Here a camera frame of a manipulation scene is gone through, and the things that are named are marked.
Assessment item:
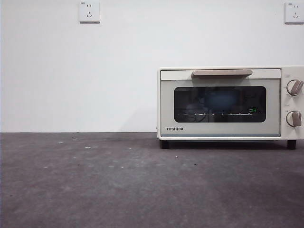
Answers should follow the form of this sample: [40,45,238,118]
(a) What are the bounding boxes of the glass oven door with handle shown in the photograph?
[160,68,282,138]

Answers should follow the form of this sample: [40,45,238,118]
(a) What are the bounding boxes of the white toaster oven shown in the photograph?
[156,66,304,150]

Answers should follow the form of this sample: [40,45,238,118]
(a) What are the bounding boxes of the beige oven knob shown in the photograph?
[285,110,303,127]
[286,79,304,96]

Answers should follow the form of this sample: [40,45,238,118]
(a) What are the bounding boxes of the white wall socket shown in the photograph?
[284,1,304,24]
[79,0,101,24]

